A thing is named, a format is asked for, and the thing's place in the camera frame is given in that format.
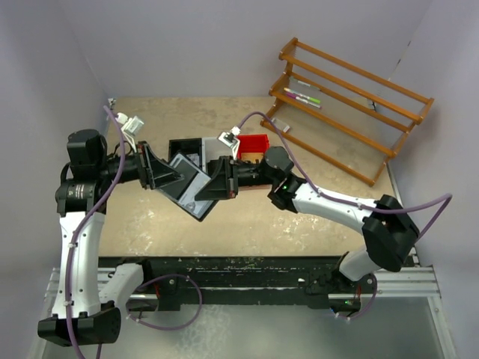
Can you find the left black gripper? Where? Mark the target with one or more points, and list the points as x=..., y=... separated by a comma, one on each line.
x=154, y=172

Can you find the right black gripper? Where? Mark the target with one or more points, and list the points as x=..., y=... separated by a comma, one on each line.
x=224, y=185

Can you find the black card holder wallet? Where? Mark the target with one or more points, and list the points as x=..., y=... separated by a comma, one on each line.
x=183, y=192

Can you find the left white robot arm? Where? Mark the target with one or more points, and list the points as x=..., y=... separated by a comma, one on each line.
x=85, y=313

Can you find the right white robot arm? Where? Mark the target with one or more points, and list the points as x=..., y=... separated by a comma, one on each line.
x=388, y=231

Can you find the black plastic bin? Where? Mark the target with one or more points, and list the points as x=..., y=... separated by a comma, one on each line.
x=192, y=148

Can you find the white plastic bin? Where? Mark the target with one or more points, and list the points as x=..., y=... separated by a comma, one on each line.
x=211, y=149

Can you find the red plastic bin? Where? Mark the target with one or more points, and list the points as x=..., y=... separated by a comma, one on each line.
x=252, y=147

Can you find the pink marker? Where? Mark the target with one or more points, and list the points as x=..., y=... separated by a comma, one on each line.
x=303, y=100

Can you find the green capped marker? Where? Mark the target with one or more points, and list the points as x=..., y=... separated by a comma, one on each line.
x=298, y=94

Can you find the grey marker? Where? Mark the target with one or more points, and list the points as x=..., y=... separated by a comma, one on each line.
x=305, y=84

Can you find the wooden tiered rack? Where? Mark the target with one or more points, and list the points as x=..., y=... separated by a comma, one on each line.
x=365, y=119

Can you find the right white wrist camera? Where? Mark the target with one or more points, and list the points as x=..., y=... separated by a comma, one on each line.
x=230, y=139

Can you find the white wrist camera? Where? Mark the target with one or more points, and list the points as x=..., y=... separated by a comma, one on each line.
x=230, y=139
x=130, y=127

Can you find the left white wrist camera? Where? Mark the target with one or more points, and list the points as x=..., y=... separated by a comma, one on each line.
x=130, y=127

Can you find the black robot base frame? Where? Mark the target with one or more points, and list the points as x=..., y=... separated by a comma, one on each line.
x=168, y=283

